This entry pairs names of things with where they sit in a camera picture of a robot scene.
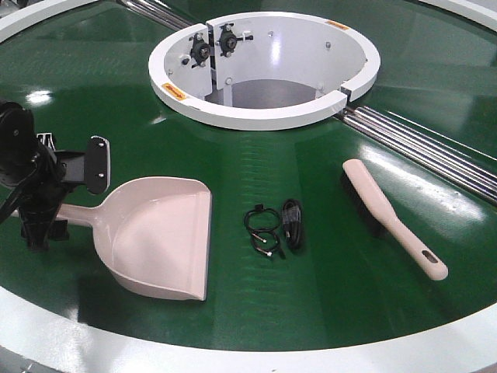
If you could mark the black bearing mount right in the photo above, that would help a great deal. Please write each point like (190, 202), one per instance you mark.
(228, 40)

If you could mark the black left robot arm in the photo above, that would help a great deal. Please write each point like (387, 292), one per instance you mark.
(16, 118)

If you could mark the black bearing mount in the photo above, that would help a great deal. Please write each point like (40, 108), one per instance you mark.
(200, 51)
(228, 40)

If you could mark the white far outer rim right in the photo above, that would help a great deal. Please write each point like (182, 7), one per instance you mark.
(482, 12)

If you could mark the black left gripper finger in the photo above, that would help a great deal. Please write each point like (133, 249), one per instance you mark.
(38, 227)
(97, 165)

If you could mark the chrome roller bars top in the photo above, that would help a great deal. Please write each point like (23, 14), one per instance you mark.
(157, 11)

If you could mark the beige plastic dustpan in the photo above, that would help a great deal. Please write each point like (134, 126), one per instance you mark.
(153, 233)

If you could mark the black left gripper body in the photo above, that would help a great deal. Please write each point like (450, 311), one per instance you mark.
(48, 176)

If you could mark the beige hand brush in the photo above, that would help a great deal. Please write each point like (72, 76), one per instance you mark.
(380, 208)

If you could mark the white far outer rim left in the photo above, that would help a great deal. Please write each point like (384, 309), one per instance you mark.
(22, 19)

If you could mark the white outer conveyor rim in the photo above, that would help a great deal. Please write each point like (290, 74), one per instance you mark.
(37, 335)

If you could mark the black bearing mount left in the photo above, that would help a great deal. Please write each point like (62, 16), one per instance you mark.
(200, 51)

